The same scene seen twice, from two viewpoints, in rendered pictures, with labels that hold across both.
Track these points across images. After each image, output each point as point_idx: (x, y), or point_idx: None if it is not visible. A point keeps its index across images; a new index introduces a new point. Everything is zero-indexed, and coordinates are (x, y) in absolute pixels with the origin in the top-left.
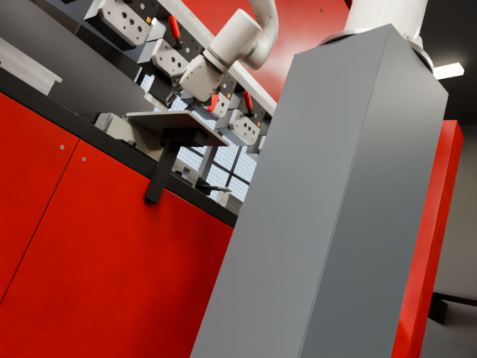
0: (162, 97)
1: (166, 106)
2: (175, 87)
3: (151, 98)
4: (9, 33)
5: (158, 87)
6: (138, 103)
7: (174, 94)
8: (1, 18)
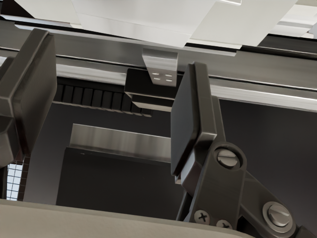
0: (114, 173)
1: (86, 149)
2: (255, 205)
3: (157, 151)
4: (280, 199)
5: (146, 200)
6: (56, 194)
7: (212, 144)
8: (296, 213)
